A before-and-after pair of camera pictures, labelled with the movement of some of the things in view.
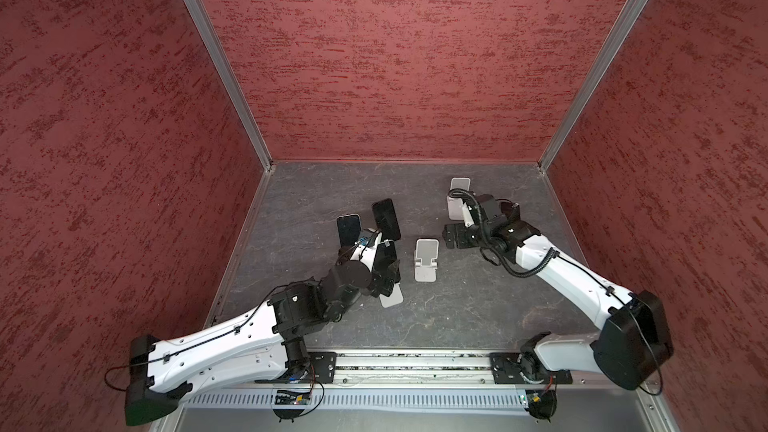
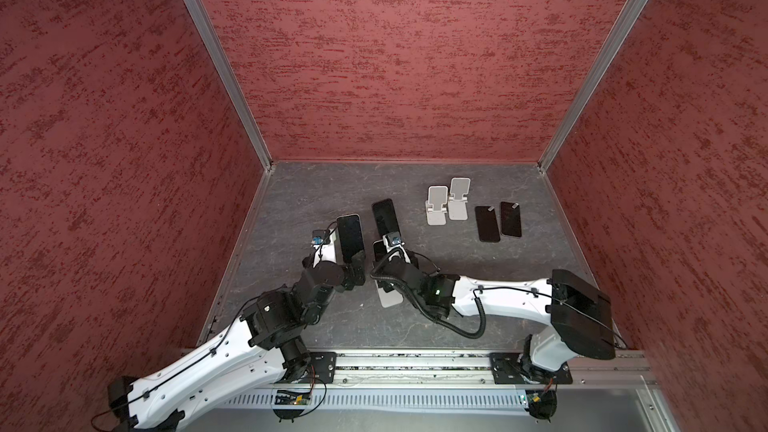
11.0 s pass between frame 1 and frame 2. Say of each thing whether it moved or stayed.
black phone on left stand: stayed
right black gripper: moved
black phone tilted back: stayed
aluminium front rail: stayed
